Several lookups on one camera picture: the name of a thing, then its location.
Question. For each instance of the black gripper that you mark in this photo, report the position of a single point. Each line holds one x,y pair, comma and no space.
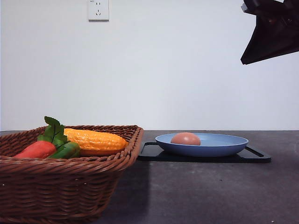
276,31

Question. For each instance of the blue round plate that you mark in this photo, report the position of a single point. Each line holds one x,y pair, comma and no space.
211,145

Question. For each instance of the brown egg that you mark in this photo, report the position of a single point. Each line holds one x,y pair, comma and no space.
185,139

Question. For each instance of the brown wicker basket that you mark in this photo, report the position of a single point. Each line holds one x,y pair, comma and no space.
64,190

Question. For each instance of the black rectangular tray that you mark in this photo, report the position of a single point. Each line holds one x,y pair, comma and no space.
150,151

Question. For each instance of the orange toy corn cob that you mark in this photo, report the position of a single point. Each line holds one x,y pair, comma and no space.
90,140

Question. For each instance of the green toy pepper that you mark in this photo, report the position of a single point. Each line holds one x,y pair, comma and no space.
67,150

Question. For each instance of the red toy carrot with leaves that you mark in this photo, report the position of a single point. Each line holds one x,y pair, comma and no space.
47,143

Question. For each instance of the white wall power socket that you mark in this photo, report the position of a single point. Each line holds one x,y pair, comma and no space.
99,11

